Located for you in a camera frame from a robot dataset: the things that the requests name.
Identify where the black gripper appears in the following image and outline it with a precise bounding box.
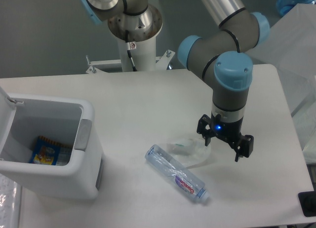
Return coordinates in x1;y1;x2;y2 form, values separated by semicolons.
197;114;254;162

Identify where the white plastic wrapper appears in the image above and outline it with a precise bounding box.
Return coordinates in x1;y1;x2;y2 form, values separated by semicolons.
162;137;212;168

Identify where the clear plastic water bottle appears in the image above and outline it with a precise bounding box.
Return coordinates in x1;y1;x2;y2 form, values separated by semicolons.
144;145;210;204

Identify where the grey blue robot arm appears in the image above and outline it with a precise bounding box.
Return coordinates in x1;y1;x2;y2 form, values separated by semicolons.
80;0;270;159

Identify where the white trash can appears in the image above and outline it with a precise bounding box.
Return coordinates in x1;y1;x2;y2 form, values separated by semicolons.
0;90;104;199

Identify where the black device at edge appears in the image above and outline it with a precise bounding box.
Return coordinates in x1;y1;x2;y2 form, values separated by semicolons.
298;191;316;217

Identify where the translucent plastic box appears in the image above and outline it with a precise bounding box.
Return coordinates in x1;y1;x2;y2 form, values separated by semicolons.
247;4;316;114

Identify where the blue snack packet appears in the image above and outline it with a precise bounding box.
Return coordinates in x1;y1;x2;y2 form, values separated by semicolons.
28;136;73;166

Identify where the clear plastic sheet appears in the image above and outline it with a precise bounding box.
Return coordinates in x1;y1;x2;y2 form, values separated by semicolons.
0;174;22;228

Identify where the white pedestal base bracket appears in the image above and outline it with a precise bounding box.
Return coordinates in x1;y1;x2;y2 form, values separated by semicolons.
86;49;176;74

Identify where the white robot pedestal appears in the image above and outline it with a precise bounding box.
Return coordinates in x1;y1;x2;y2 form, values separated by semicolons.
107;5;163;72

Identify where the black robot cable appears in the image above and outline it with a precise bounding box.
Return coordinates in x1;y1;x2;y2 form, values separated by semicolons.
124;30;137;72

